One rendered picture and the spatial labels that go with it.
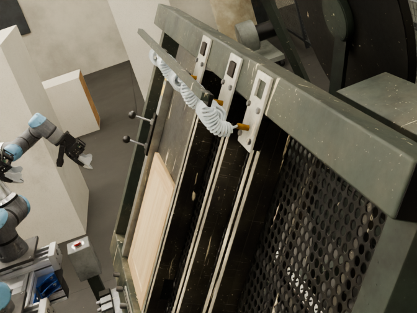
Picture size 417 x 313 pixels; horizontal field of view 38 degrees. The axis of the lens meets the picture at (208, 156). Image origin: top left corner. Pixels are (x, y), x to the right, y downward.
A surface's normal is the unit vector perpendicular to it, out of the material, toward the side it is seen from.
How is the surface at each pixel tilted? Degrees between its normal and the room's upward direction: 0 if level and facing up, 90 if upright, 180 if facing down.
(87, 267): 90
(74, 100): 90
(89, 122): 90
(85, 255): 90
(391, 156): 57
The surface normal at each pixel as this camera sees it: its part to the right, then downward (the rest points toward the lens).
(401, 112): -0.29, -0.87
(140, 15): 0.15, 0.37
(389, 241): -0.93, -0.17
